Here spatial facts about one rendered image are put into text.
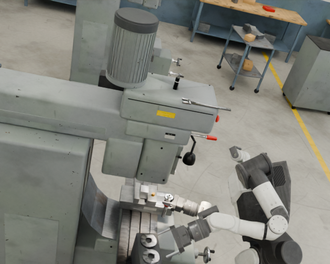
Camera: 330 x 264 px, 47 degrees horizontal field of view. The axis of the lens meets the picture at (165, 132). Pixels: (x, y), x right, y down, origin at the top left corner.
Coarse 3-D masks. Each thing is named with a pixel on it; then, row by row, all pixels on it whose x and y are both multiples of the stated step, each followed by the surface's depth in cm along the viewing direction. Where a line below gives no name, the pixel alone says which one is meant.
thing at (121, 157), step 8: (112, 144) 194; (120, 144) 194; (128, 144) 194; (136, 144) 194; (104, 152) 199; (112, 152) 197; (120, 152) 197; (128, 152) 197; (136, 152) 197; (104, 160) 201; (112, 160) 200; (120, 160) 200; (128, 160) 200; (136, 160) 200; (104, 168) 204; (112, 168) 204; (120, 168) 204; (128, 168) 204; (136, 168) 204; (120, 176) 207; (128, 176) 207
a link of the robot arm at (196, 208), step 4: (196, 204) 227; (204, 204) 228; (208, 204) 228; (192, 208) 225; (196, 208) 225; (200, 208) 226; (204, 208) 226; (192, 212) 225; (196, 212) 226; (192, 216) 227; (196, 216) 232
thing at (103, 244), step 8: (120, 208) 254; (120, 216) 249; (160, 216) 257; (168, 216) 258; (160, 224) 251; (168, 224) 252; (168, 232) 247; (96, 240) 231; (104, 240) 231; (112, 240) 232; (160, 240) 240; (168, 240) 242; (96, 248) 235; (104, 248) 235; (112, 248) 235; (160, 248) 236; (168, 248) 237
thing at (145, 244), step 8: (136, 240) 205; (144, 240) 203; (152, 240) 204; (136, 248) 204; (144, 248) 200; (152, 248) 201; (136, 256) 202; (144, 256) 195; (152, 256) 197; (160, 256) 198
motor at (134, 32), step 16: (128, 16) 163; (144, 16) 168; (112, 32) 170; (128, 32) 162; (144, 32) 163; (112, 48) 171; (128, 48) 166; (144, 48) 168; (112, 64) 174; (128, 64) 170; (144, 64) 174; (112, 80) 177; (128, 80) 176; (144, 80) 182
